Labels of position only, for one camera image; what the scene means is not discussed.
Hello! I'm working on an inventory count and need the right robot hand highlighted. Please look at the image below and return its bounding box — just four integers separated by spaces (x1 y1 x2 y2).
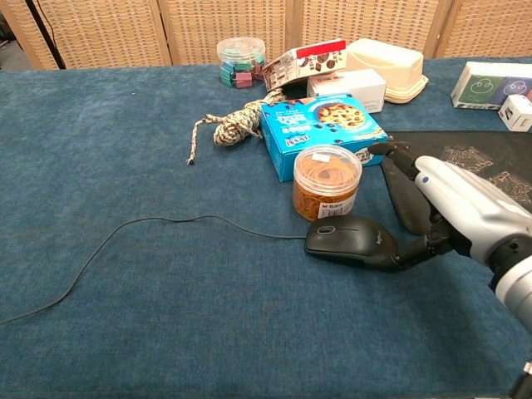
367 140 532 274

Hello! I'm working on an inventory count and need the black computer mouse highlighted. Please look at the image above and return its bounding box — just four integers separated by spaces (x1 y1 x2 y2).
303 214 401 270

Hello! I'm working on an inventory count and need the thin black mouse cable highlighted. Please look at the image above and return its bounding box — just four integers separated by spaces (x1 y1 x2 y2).
0 214 309 327

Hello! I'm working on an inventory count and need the black printed mouse pad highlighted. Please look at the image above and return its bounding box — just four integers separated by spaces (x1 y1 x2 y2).
380 130 532 237

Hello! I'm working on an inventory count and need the white wooden letter cube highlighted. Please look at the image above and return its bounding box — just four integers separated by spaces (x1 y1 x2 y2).
497 94 532 134

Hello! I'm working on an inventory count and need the long white multicolour box pack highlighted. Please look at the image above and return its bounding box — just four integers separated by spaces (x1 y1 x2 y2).
450 61 532 112

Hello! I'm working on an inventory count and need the plain white cardboard box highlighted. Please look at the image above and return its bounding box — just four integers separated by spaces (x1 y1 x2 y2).
306 68 388 115

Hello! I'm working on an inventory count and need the blue cookie box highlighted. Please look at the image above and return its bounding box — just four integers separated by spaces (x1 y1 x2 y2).
259 92 389 184

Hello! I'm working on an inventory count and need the red white chocolate biscuit box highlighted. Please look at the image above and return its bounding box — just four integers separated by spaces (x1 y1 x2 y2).
261 38 348 92

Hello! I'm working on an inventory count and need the clear jar of rubber bands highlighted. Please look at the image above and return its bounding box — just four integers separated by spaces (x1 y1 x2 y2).
292 144 363 222

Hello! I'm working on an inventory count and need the beige lidded food container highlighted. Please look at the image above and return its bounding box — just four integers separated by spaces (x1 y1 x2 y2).
344 37 430 106

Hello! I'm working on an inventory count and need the clear jar of binder clips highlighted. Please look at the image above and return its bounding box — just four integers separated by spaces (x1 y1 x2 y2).
215 37 267 90

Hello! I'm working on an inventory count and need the blue carpet table cover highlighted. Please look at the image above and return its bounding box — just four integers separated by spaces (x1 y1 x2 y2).
0 57 532 399

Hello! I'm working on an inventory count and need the woven wicker folding screen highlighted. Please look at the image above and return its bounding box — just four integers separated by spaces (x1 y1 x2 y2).
0 0 532 71

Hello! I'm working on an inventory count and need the black tripod stand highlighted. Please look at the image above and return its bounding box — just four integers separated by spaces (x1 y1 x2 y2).
23 0 68 71

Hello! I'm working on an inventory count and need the braided rope bundle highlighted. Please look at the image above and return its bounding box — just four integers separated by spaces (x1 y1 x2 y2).
185 87 288 166

